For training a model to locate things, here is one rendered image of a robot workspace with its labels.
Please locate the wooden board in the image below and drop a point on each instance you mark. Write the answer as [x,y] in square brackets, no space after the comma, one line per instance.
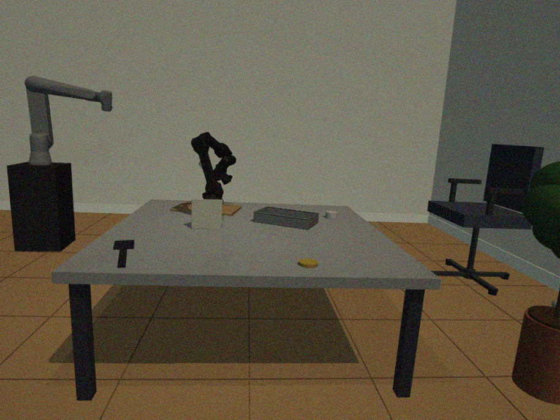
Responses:
[227,209]

